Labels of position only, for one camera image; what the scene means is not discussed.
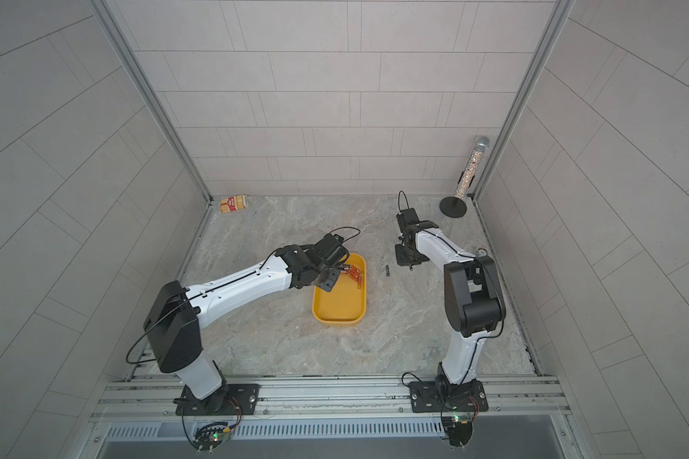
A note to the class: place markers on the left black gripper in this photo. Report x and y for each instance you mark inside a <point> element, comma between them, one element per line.
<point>334,275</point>

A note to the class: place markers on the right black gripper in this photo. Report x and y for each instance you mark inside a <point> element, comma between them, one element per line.
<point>402,259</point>

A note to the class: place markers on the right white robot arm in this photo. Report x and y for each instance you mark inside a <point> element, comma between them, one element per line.
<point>473,300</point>

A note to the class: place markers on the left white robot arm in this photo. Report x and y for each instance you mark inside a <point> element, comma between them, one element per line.
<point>174,323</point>

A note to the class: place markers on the yellow plastic storage box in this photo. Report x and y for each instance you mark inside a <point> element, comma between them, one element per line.
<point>346,303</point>

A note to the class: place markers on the small red yellow box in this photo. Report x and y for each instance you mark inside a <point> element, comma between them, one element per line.
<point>233,203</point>

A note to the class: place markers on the red orange battery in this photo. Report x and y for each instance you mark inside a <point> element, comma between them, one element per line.
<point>355,274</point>

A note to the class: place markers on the black stand crystal tube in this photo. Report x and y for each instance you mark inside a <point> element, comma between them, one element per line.
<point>455,206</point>

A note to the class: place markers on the right circuit board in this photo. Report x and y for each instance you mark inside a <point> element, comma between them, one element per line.
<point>458,430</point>

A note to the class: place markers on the circuit board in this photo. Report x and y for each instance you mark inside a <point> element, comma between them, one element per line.
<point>458,430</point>
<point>209,437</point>

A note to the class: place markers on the left circuit board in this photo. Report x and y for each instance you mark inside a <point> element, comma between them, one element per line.
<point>209,437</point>

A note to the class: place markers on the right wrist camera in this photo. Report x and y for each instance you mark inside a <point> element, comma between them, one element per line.
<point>407,218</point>

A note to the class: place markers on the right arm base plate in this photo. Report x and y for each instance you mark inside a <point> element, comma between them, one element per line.
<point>436,397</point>

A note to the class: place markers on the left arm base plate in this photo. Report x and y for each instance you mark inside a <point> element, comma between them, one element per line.
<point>228,400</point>

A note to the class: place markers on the aluminium rail frame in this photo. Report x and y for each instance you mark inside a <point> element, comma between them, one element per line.
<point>316,406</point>

